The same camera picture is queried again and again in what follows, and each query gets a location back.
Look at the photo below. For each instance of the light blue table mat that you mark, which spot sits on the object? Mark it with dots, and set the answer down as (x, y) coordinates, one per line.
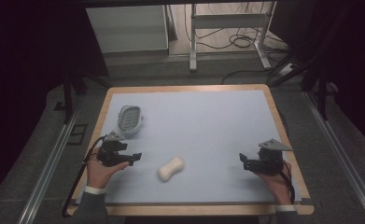
(202, 130)

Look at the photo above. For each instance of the aluminium rail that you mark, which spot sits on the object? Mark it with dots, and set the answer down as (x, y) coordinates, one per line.
(51, 165)
(342, 155)

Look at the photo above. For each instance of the black stand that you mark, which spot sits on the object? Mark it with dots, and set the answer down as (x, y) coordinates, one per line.
(69, 93)

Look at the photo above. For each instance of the white soap bar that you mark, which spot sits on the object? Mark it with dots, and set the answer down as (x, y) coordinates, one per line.
(171, 168)

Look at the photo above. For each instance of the person's right hand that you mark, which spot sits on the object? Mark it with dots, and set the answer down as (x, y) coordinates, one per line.
(275, 188)

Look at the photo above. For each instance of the white power strip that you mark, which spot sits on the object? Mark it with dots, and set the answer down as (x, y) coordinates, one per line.
(286, 69)

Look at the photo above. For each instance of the person's left hand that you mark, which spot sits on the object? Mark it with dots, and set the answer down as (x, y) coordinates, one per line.
(100, 175)

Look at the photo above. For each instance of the white metal stand frame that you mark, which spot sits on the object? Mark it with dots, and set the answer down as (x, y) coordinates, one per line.
(230, 21)

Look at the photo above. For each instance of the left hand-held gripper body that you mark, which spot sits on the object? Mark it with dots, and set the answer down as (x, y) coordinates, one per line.
(110, 154)

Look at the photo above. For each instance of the grey oval soap dish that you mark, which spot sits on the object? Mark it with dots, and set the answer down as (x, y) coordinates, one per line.
(129, 118)

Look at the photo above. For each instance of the white flat panel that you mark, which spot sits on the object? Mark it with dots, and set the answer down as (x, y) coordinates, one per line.
(127, 28)

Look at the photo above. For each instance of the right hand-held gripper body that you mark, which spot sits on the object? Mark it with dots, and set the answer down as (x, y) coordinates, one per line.
(269, 158)

